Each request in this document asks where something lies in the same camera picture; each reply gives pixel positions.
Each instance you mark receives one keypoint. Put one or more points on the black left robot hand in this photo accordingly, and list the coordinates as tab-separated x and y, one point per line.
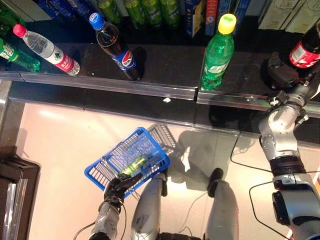
117	187

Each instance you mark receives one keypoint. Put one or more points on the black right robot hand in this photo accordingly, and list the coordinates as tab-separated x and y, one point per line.
280	72

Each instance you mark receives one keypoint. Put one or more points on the blue plastic shopping basket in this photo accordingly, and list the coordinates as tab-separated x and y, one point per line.
100	172

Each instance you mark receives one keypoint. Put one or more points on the cola bottle red label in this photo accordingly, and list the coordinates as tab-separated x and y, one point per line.
300	56

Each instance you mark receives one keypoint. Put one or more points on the green soda bottle yellow cap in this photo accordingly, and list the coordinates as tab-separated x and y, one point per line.
217	57

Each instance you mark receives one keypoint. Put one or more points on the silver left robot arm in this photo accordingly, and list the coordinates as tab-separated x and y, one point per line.
107	220

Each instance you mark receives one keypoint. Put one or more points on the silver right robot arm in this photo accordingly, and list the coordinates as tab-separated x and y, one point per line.
282	125

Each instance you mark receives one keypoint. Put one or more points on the small green drink bottle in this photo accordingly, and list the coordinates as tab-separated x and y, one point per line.
133	165

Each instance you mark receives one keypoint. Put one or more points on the beige carton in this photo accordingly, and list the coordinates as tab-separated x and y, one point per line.
272	12
302	15

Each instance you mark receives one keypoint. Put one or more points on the blue snack box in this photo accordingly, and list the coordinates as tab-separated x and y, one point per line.
240	12
196	17

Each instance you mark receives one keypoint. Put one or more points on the robot black waist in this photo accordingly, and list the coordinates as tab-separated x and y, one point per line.
182	236

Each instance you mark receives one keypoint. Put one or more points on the red and blue box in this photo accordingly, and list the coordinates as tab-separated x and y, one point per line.
211	15

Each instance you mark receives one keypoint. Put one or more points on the white paper scrap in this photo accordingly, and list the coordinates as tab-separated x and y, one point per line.
166	100

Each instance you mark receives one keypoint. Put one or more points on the black display cabinet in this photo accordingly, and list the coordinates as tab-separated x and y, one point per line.
15	195

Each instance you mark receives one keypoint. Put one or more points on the silver right robot leg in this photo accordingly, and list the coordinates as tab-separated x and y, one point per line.
222	207

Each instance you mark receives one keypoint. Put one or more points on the cola bottle blue cap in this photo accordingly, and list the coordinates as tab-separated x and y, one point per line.
125	58

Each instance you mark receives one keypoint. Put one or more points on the metal crossbeam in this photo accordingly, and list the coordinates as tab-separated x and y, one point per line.
5	100

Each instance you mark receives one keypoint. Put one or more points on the clear water bottle red label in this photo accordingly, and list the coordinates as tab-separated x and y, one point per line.
47	50

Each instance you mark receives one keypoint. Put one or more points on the dark bottle blue label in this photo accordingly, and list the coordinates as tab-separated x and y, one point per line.
53	7
80	6

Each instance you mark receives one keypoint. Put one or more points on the grey carton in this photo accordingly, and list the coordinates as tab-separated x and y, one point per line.
30	8

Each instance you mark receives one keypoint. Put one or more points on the clear plastic shelf rail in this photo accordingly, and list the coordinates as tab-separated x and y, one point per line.
11	75
112	86
225	98

